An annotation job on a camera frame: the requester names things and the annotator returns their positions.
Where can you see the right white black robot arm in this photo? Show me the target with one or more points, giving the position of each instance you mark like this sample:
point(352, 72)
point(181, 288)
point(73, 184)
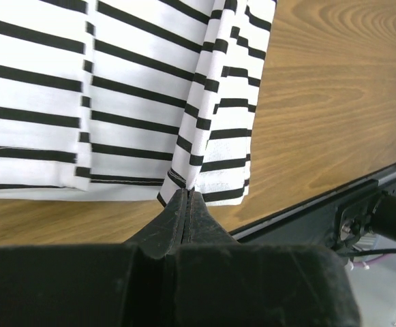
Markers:
point(383, 217)

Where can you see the black white striped tank top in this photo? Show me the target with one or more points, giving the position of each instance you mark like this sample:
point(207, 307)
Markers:
point(129, 100)

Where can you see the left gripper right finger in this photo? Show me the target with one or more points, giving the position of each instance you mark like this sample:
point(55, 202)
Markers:
point(220, 282)

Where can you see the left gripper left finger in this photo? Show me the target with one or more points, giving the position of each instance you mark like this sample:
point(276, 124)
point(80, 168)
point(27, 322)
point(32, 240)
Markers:
point(117, 284)

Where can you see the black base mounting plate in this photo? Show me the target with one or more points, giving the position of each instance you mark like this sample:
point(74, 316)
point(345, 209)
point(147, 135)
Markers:
point(337, 222)

